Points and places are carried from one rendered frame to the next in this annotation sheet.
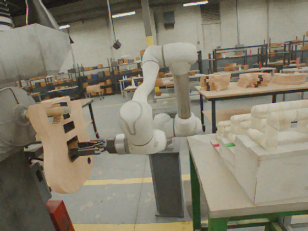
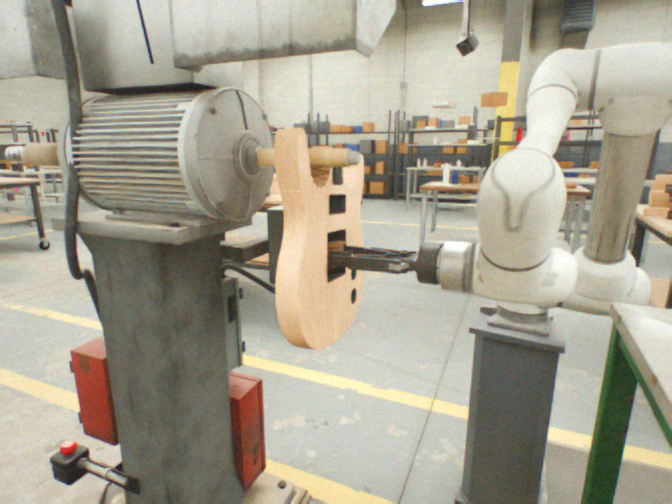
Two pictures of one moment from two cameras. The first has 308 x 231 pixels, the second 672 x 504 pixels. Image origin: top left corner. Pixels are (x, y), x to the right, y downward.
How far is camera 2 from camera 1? 18 cm
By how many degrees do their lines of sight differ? 17
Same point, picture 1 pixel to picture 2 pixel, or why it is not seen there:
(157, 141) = (556, 271)
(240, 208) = not seen: outside the picture
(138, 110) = (546, 169)
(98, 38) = (377, 59)
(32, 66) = (326, 25)
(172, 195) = (516, 462)
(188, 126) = (609, 286)
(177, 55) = (641, 76)
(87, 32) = not seen: hidden behind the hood
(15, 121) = (236, 162)
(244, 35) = not seen: outside the picture
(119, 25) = (434, 27)
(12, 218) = (170, 374)
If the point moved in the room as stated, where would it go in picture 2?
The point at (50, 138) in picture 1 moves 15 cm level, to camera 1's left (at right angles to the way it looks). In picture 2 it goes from (305, 211) to (227, 207)
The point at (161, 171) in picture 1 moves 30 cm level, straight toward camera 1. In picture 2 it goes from (502, 386) to (508, 448)
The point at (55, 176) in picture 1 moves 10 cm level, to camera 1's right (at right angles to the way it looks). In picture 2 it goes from (297, 294) to (355, 301)
